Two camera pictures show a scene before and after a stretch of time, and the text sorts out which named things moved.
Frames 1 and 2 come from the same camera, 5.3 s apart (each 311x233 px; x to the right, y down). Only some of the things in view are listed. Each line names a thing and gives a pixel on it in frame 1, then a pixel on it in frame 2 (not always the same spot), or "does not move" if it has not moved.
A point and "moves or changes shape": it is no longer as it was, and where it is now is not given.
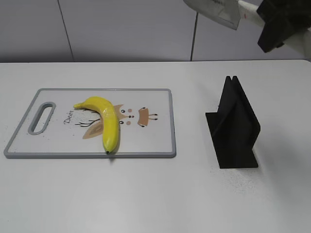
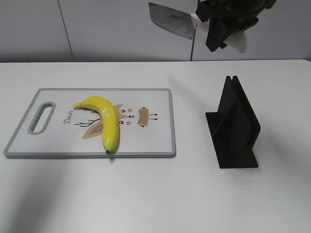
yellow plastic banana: [111, 132] does not move
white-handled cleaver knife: [227, 12] moves or changes shape
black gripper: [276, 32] → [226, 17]
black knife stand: [234, 128] does not move
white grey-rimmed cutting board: [145, 117] does not move
